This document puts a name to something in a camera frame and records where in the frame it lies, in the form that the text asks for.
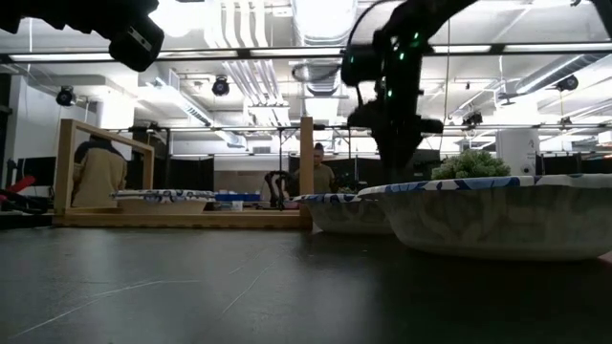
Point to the person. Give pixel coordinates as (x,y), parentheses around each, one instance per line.
(322,177)
(98,172)

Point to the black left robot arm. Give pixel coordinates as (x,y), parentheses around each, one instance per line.
(136,43)

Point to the pale green artificial plant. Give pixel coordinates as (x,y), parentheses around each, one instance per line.
(471,165)

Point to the white cylindrical device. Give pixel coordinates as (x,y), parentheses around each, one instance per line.
(518,148)

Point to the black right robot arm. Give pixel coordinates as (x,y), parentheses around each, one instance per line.
(406,28)

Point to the blue patterned paper plate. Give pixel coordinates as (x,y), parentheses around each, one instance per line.
(344,215)
(162,203)
(502,220)

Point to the wooden slatted shelf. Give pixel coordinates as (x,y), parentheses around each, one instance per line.
(191,220)

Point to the blue storage bin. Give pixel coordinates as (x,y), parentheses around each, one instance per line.
(236,196)

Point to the black ceiling spot lamp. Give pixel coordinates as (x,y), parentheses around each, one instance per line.
(568,83)
(65,96)
(220,87)

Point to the black table mat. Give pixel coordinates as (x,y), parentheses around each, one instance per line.
(191,286)

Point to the black aluminium rig frame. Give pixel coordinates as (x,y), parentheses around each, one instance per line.
(229,49)

